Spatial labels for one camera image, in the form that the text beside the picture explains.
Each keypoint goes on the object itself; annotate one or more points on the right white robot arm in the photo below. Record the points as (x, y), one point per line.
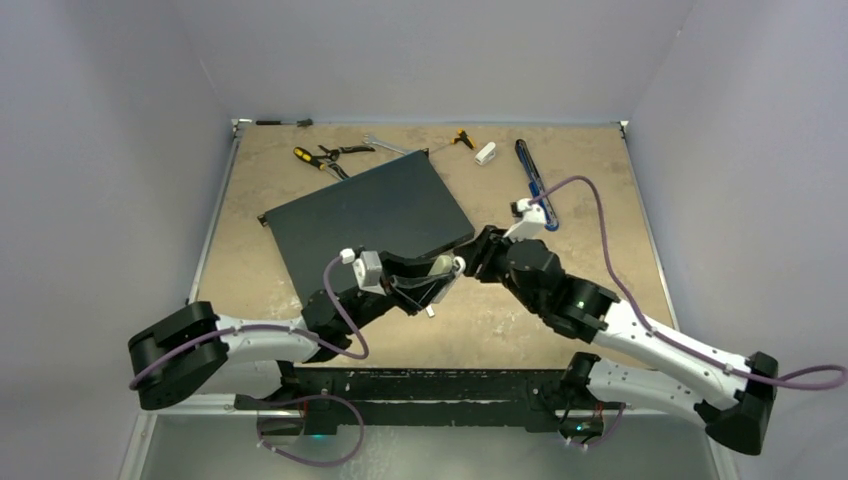
(734, 394)

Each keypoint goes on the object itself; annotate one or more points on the small yellow black screwdriver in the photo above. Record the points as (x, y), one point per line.
(461, 137)

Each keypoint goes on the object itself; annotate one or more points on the black tool at wall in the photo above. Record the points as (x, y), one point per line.
(304, 123)

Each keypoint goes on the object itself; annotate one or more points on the blue stapler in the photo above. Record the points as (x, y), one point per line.
(536, 184)

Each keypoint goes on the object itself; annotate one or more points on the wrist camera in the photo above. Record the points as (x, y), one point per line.
(529, 219)
(367, 268)

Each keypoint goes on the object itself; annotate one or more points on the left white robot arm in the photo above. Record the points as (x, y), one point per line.
(179, 355)

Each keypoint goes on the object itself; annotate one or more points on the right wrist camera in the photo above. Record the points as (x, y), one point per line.
(529, 219)

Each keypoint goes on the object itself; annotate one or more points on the black handled cutters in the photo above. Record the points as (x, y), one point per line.
(332, 155)

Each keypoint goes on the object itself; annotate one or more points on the dark flat network switch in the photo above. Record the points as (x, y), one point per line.
(403, 207)

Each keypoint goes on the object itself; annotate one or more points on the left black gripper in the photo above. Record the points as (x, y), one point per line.
(408, 285)

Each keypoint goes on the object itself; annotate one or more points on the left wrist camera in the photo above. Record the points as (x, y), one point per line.
(367, 268)

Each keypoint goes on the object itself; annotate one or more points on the silver wrench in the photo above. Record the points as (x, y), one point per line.
(374, 141)

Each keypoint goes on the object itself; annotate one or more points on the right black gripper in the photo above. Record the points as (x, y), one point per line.
(484, 250)

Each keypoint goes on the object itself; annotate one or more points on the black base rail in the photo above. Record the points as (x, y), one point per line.
(537, 400)

